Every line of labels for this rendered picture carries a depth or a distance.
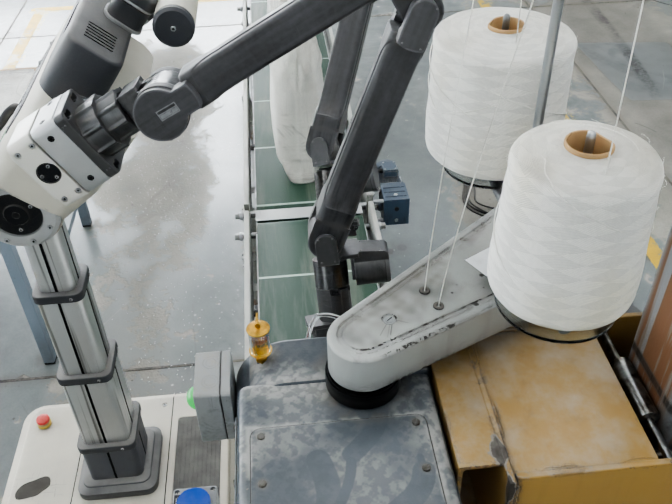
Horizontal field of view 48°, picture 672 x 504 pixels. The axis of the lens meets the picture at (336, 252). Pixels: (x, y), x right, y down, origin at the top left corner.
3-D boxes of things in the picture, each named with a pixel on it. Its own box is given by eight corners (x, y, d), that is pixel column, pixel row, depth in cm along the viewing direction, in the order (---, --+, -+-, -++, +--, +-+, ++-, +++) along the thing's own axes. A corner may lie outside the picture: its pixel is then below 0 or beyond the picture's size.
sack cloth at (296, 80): (275, 128, 328) (261, -40, 283) (324, 125, 329) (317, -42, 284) (275, 188, 292) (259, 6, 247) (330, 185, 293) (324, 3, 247)
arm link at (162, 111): (396, -87, 100) (403, -75, 92) (442, 2, 106) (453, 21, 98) (134, 82, 112) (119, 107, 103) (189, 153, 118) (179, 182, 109)
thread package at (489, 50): (412, 126, 100) (418, 0, 90) (534, 117, 101) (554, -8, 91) (438, 196, 87) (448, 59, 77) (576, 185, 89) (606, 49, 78)
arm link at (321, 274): (312, 249, 126) (310, 257, 121) (352, 245, 126) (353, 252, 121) (317, 288, 128) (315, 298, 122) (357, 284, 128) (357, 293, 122)
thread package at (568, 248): (469, 247, 79) (485, 105, 69) (600, 236, 80) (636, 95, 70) (507, 348, 68) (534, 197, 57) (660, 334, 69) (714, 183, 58)
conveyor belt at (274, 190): (252, 12, 457) (250, -2, 451) (315, 8, 459) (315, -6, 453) (258, 231, 286) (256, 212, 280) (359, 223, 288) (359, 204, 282)
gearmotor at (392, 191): (362, 184, 311) (362, 153, 302) (397, 181, 312) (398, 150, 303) (371, 227, 288) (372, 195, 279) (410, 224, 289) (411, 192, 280)
